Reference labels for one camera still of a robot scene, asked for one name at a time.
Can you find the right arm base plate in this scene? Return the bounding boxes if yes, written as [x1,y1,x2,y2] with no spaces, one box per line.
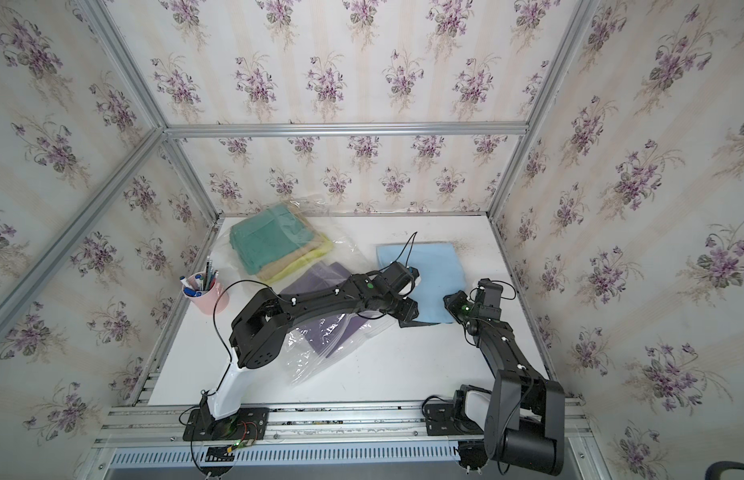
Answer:
[421,400,483,436]

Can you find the dark grey trousers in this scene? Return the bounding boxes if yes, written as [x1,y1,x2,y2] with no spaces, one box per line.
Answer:
[398,320,449,328]

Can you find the beige folded garment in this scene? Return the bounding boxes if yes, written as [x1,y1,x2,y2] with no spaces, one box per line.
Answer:
[256,203,325,281]

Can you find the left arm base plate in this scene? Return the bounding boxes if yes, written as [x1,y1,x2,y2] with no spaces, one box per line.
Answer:
[183,406,271,442]

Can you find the pink pen cup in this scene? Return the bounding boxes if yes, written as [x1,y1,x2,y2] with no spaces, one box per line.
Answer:
[179,259,230,316]

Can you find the aluminium mounting rail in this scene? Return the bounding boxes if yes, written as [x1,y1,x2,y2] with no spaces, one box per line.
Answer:
[92,395,592,448]

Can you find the clear plastic vacuum bag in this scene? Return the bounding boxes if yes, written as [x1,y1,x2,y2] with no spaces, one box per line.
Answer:
[226,199,394,384]

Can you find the light blue garment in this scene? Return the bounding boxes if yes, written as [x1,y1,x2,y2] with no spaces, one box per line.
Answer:
[376,242,467,324]

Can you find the white slotted cable duct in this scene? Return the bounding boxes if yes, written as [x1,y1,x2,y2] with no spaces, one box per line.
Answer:
[108,440,459,470]

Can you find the green folded garment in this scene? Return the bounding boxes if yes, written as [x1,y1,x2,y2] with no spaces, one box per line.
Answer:
[229,203,317,275]

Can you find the purple garment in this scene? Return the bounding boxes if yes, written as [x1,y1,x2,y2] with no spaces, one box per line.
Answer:
[278,260,379,359]

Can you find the yellow folded garment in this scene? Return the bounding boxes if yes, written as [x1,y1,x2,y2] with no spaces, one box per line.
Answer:
[259,236,335,282]

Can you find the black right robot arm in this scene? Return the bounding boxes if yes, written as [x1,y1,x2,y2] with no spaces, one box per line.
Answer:
[444,278,565,476]

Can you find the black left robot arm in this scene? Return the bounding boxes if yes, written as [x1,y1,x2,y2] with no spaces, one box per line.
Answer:
[200,261,420,422]

